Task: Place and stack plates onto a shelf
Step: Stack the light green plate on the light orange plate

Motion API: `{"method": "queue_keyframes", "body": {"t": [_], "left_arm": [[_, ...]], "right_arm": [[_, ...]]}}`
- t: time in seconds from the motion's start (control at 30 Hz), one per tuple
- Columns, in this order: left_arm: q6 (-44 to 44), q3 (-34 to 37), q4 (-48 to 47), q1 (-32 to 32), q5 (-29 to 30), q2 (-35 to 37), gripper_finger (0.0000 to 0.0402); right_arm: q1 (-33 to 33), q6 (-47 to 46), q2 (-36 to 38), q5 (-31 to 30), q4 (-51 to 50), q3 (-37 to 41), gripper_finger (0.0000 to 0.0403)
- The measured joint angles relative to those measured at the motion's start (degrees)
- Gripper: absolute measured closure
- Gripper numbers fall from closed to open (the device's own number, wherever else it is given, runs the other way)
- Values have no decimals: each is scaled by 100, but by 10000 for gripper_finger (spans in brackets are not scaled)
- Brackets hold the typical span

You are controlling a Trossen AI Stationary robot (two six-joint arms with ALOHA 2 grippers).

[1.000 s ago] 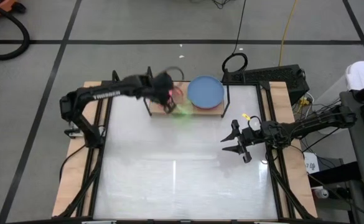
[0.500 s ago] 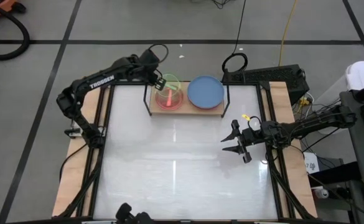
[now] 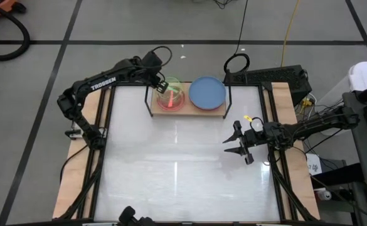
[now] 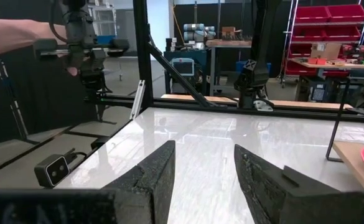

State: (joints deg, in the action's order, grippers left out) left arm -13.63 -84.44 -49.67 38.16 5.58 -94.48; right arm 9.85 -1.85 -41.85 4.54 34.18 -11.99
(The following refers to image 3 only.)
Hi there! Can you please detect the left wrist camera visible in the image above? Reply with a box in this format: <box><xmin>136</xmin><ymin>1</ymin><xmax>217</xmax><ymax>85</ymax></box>
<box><xmin>142</xmin><ymin>51</ymin><xmax>164</xmax><ymax>68</ymax></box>

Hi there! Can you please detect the plywood table base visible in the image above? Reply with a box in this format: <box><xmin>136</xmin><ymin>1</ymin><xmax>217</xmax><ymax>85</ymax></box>
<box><xmin>51</xmin><ymin>82</ymin><xmax>321</xmax><ymax>220</ymax></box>

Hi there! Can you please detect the black vacuum hose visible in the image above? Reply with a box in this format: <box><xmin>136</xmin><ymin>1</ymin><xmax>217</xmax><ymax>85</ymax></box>
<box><xmin>0</xmin><ymin>1</ymin><xmax>31</xmax><ymax>62</ymax></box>

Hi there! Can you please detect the blue plate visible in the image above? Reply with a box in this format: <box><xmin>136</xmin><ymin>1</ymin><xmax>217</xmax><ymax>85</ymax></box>
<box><xmin>188</xmin><ymin>76</ymin><xmax>227</xmax><ymax>110</ymax></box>

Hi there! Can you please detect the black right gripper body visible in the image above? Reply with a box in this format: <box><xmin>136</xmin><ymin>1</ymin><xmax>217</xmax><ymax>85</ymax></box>
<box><xmin>232</xmin><ymin>120</ymin><xmax>268</xmax><ymax>166</ymax></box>

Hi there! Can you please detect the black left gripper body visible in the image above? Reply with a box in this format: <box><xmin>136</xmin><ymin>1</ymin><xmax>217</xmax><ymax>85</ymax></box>
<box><xmin>135</xmin><ymin>63</ymin><xmax>171</xmax><ymax>95</ymax></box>

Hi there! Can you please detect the orange vacuum cleaner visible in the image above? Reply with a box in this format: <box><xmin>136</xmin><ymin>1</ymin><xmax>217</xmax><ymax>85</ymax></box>
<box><xmin>0</xmin><ymin>0</ymin><xmax>28</xmax><ymax>26</ymax></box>

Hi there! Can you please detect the white paper sheet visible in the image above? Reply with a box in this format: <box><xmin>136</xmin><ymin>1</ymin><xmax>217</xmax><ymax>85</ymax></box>
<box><xmin>307</xmin><ymin>153</ymin><xmax>323</xmax><ymax>176</ymax></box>

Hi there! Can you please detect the long black cable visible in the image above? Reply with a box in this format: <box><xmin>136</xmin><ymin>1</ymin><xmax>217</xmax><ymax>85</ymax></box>
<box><xmin>223</xmin><ymin>0</ymin><xmax>251</xmax><ymax>75</ymax></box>

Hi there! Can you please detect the black table frame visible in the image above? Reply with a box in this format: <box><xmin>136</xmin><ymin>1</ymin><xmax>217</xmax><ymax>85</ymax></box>
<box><xmin>53</xmin><ymin>82</ymin><xmax>322</xmax><ymax>222</ymax></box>

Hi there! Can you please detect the white rounded object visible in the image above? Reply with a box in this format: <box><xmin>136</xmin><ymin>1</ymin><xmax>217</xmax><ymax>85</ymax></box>
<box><xmin>348</xmin><ymin>61</ymin><xmax>367</xmax><ymax>94</ymax></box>

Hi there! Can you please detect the black table clamp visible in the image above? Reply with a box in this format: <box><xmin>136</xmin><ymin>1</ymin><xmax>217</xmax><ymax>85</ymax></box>
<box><xmin>65</xmin><ymin>129</ymin><xmax>84</xmax><ymax>139</ymax></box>

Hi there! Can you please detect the black frame wooden shelf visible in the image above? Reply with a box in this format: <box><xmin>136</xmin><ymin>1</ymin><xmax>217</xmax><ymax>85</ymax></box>
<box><xmin>144</xmin><ymin>82</ymin><xmax>233</xmax><ymax>119</ymax></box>

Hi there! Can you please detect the black table-level camera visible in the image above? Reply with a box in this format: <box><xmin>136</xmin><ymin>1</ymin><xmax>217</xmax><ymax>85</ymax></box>
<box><xmin>117</xmin><ymin>205</ymin><xmax>157</xmax><ymax>226</ymax></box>

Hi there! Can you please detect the translucent teal plate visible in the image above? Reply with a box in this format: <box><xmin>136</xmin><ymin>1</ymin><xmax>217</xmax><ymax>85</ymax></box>
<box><xmin>156</xmin><ymin>76</ymin><xmax>186</xmax><ymax>111</ymax></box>

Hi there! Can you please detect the yellow cable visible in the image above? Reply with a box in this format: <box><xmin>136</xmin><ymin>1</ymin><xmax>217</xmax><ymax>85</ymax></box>
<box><xmin>280</xmin><ymin>0</ymin><xmax>302</xmax><ymax>68</ymax></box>

